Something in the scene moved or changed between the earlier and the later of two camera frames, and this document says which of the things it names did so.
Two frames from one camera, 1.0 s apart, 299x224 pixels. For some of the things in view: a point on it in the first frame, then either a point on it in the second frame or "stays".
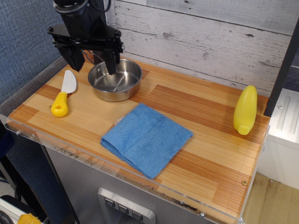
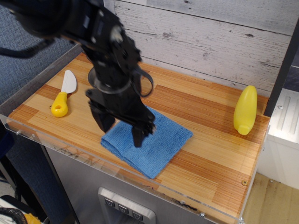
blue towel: x=145 y=140 stays
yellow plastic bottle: x=245 y=109 stays
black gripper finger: x=112 y=56 -> x=139 y=134
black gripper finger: x=75 y=57 -> x=105 y=121
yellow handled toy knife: x=60 y=108 stays
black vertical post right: x=281 y=80 stays
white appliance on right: x=279 y=160 stays
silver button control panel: x=116 y=208 stays
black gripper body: x=86 y=31 -> x=116 y=94
